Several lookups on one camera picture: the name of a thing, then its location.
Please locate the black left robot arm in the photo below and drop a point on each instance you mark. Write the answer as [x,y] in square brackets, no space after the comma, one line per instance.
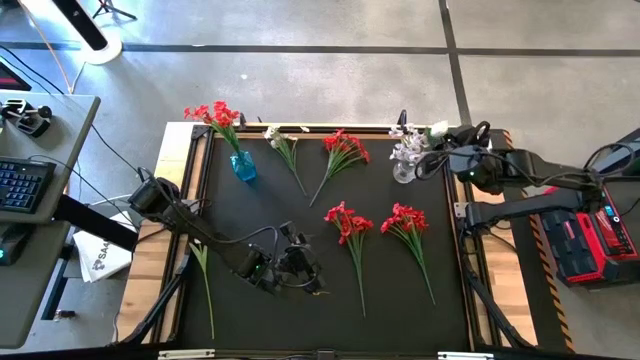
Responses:
[200,235]

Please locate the grey desk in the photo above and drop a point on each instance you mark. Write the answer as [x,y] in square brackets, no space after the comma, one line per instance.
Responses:
[25,300]

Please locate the black aluminium table frame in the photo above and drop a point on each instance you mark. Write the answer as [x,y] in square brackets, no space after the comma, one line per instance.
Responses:
[206,160]

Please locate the dark spring clamp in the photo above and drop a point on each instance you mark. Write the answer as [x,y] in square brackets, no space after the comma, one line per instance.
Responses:
[402,119]
[243,121]

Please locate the red artificial flower bunch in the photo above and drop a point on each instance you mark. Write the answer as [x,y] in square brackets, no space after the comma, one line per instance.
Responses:
[407,220]
[342,145]
[350,225]
[220,117]

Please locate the hazard striped floor mat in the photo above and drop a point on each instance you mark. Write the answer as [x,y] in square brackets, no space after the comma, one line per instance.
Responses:
[530,310]

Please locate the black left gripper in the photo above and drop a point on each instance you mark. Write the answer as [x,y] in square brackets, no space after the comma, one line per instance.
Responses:
[295,262]

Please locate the black floor stand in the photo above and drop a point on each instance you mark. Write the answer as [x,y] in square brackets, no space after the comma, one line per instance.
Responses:
[627,142]

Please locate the blue glass vase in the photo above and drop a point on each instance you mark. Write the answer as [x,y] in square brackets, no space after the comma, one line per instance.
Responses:
[244,167]

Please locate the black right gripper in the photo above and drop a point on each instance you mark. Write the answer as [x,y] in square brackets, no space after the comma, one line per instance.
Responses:
[475,165]

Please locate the black table mat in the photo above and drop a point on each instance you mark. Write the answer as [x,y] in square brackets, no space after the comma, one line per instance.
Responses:
[250,320]

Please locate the white paper sheet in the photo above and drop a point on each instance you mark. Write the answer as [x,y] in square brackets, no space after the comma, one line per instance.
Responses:
[100,255]

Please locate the clear glass vase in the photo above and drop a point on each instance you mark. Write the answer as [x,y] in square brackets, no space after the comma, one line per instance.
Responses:
[404,174]

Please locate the black backlit keyboard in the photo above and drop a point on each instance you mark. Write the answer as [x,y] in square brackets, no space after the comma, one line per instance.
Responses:
[25,185]

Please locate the small white flower bunch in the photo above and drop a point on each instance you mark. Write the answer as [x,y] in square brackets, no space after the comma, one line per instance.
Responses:
[282,145]

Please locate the black tripod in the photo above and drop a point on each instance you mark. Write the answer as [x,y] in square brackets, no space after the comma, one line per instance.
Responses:
[106,6]

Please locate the black computer mouse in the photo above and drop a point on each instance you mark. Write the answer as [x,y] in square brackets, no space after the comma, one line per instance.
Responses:
[12,245]

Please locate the silver mounting plate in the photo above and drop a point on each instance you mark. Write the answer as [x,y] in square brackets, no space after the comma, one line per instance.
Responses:
[461,209]

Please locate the black desk beam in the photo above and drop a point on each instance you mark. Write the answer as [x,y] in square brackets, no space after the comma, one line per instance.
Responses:
[95,222]

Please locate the small black floor object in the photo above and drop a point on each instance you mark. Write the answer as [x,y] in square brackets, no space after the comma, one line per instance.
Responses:
[65,315]

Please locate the silver edge bracket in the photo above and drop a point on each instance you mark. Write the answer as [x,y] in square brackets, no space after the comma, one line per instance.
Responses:
[185,354]
[465,356]

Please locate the pale lilac flower bunch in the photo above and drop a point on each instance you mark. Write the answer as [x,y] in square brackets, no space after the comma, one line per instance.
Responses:
[410,150]

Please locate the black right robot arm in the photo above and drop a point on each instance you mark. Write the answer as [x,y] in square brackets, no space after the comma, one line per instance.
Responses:
[525,207]

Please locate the black clamp device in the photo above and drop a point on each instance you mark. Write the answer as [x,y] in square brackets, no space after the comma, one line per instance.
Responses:
[30,122]

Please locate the white floor stand base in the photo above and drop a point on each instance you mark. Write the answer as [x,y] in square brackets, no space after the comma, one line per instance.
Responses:
[107,54]

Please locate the red and black power station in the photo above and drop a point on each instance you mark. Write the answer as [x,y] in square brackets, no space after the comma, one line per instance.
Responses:
[590,250]

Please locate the dark screen with red edge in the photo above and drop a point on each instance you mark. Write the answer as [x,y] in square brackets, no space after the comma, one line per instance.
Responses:
[10,80]

